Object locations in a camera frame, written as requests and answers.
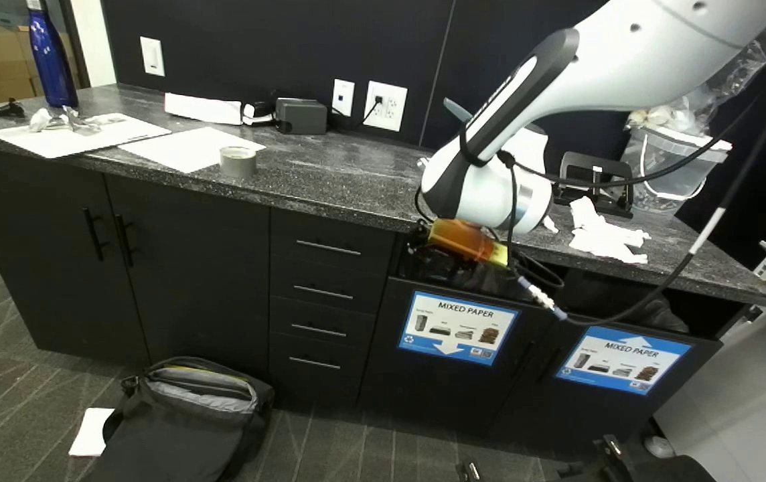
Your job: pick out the black recycling bin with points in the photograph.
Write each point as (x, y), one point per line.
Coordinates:
(438, 391)

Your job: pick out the white framed window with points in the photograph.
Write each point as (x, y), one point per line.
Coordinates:
(92, 40)

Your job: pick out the white flat box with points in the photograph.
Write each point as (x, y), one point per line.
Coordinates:
(206, 108)

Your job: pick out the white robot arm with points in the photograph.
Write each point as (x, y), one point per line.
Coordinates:
(580, 88)

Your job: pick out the white paper towel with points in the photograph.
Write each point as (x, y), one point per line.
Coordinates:
(547, 222)

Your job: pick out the flat white paper sheet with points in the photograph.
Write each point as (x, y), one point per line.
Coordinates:
(183, 147)
(89, 135)

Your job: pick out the white teal stapler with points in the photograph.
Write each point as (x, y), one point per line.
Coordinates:
(456, 108)

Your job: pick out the white light switch plate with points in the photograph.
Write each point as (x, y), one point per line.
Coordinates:
(150, 54)

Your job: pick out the white paper on floor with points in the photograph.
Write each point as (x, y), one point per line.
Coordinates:
(92, 432)

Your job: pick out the clear plastic bag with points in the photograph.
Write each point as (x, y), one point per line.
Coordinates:
(714, 88)

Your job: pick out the black bin door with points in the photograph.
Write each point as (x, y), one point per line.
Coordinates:
(533, 403)

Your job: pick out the mixed paper sign up arrow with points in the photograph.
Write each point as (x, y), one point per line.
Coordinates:
(621, 358)

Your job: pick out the white outlet wall plate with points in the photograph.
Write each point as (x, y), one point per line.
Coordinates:
(385, 105)

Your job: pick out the crumpled clear plastic wrap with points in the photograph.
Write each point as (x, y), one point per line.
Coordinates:
(60, 119)

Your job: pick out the clear plastic container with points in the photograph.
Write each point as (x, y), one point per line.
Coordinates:
(677, 160)

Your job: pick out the black trash bag liner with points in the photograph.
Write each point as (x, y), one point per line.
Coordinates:
(632, 308)

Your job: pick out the black stand foot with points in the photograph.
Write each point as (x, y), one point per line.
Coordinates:
(618, 456)

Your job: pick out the mixed paper sign down arrow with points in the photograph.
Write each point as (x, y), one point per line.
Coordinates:
(456, 326)

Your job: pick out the black drawer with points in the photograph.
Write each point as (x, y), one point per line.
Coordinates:
(329, 258)
(325, 304)
(317, 384)
(318, 341)

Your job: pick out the grey tape roll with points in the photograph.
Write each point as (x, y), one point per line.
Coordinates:
(238, 156)

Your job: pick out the blue water bottle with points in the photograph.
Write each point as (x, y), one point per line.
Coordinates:
(51, 61)

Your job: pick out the black power adapter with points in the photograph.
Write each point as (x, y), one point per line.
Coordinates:
(301, 112)

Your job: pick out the small white wall plate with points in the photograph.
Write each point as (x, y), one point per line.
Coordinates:
(344, 96)

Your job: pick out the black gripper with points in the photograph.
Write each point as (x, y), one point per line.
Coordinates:
(452, 273)

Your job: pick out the large crumpled white paper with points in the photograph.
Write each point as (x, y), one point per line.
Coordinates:
(606, 233)

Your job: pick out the black grey backpack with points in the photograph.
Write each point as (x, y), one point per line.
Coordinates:
(185, 416)

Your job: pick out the black cabinet door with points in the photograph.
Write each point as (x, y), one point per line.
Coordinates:
(29, 258)
(197, 275)

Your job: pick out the small black knob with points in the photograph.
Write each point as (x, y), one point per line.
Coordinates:
(9, 111)

